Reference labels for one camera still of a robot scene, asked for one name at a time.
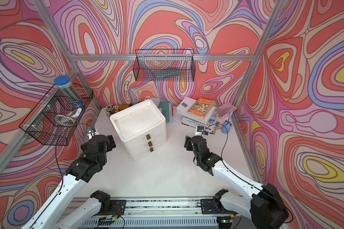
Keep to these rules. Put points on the blue small cup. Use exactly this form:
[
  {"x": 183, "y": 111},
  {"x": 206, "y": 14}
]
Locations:
[{"x": 227, "y": 125}]

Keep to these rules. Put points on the white book with grey patch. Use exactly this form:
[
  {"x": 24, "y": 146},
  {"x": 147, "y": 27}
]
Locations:
[{"x": 185, "y": 105}]

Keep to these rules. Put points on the mesh pencil cup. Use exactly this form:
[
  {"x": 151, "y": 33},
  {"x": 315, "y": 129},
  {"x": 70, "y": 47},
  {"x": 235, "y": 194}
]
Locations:
[{"x": 111, "y": 109}]

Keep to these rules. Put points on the black wire basket back wall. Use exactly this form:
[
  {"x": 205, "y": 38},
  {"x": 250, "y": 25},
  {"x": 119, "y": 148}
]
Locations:
[{"x": 151, "y": 59}]

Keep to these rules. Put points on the black wire basket wall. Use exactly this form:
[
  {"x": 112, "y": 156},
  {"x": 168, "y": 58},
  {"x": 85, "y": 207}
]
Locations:
[
  {"x": 42, "y": 127},
  {"x": 151, "y": 59}
]

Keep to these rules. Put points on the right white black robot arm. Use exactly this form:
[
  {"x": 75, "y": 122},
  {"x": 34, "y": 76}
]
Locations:
[{"x": 260, "y": 203}]

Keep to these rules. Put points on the orange cover book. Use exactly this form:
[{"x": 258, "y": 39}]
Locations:
[{"x": 201, "y": 108}]

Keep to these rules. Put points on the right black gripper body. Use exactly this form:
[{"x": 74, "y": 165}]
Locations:
[{"x": 188, "y": 143}]

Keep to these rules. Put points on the white object in left basket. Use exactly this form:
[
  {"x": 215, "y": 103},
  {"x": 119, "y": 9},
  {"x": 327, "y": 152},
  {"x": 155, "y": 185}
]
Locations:
[{"x": 68, "y": 120}]

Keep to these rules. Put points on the green circuit board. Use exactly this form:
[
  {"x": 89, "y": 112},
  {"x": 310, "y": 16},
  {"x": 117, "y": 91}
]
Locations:
[{"x": 106, "y": 222}]

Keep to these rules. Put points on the blue lid pencil tube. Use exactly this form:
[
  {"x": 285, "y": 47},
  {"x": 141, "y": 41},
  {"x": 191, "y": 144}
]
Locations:
[{"x": 65, "y": 85}]

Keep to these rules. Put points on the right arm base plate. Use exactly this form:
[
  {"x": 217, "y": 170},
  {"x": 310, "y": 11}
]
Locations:
[{"x": 212, "y": 206}]

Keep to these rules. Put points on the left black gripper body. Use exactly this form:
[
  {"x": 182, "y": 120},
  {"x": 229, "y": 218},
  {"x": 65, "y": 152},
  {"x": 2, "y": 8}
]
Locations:
[{"x": 110, "y": 146}]

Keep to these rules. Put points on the white drawer cabinet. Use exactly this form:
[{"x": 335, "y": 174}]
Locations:
[{"x": 141, "y": 128}]

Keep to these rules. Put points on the newspaper stack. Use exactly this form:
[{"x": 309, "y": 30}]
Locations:
[{"x": 210, "y": 127}]

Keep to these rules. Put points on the white perforated cable duct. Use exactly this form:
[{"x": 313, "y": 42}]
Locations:
[{"x": 157, "y": 223}]

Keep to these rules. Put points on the dark books behind cabinet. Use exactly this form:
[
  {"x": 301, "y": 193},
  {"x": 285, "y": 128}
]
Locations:
[{"x": 164, "y": 107}]

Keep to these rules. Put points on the pink plastic bag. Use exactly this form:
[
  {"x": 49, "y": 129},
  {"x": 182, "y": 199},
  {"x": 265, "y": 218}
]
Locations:
[{"x": 225, "y": 110}]

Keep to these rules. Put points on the black wire basket left wall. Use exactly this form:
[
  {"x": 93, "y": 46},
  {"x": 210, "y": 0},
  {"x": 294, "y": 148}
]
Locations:
[{"x": 42, "y": 127}]

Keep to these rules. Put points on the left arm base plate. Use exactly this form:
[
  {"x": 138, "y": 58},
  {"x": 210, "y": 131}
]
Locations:
[{"x": 112, "y": 207}]

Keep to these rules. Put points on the grey object in basket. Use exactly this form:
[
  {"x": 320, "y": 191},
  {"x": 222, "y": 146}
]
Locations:
[{"x": 163, "y": 74}]

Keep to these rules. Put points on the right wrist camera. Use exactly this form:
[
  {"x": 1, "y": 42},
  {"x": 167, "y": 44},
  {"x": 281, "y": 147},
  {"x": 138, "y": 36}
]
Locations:
[{"x": 200, "y": 131}]

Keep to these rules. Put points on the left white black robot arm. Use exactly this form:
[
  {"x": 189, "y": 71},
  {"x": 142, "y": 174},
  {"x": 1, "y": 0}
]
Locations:
[{"x": 79, "y": 173}]

